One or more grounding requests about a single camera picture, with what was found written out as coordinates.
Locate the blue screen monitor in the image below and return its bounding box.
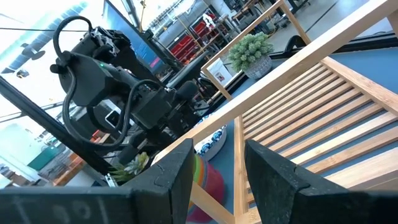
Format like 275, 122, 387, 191
101, 0, 170, 77

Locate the red storage bin rack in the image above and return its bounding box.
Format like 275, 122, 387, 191
167, 12, 231, 65

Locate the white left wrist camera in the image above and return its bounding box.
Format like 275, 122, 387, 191
104, 108, 124, 128

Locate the green crate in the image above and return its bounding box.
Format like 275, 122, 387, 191
27, 146, 63, 171

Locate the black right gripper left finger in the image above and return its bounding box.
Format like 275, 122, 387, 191
0, 139, 196, 224

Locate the black diagonal frame strut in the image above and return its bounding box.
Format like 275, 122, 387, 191
0, 76, 114, 184

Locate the green plastic bowl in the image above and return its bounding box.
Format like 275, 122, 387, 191
193, 154, 201, 187

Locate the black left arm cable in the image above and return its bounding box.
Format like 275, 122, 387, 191
52, 15, 162, 151

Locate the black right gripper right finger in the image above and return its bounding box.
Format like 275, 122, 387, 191
244, 139, 398, 224

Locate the pink plastic bowl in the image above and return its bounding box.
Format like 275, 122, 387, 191
186, 154, 226, 223

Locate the pale green plant grey pot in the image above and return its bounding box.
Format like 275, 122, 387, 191
227, 32, 275, 81

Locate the green succulent plant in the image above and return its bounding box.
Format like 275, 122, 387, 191
108, 151, 150, 187

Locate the blue white patterned bowl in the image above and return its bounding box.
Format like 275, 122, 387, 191
193, 113, 228, 162

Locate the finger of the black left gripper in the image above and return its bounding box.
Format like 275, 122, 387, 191
167, 108, 200, 138
175, 80, 200, 102

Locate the wooden workbench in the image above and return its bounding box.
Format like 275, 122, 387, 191
231, 0, 299, 22

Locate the wooden slatted shelf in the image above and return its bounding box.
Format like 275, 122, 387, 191
151, 0, 398, 224

